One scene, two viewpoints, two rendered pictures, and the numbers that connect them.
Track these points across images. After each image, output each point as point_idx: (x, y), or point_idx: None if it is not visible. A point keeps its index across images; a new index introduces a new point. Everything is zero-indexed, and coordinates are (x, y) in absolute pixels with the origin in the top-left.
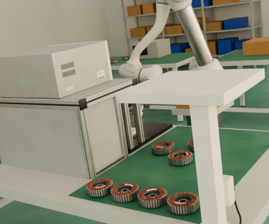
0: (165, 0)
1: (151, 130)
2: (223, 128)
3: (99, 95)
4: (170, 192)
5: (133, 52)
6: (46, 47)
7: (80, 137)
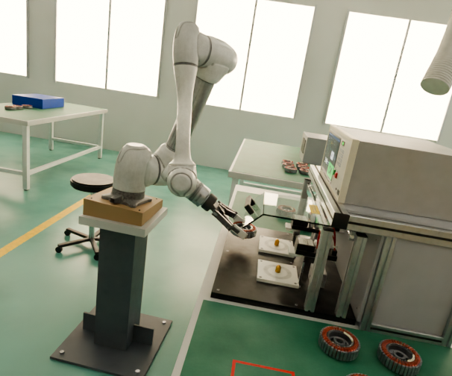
0: (198, 64)
1: (259, 232)
2: (230, 206)
3: None
4: None
5: (189, 145)
6: (377, 140)
7: None
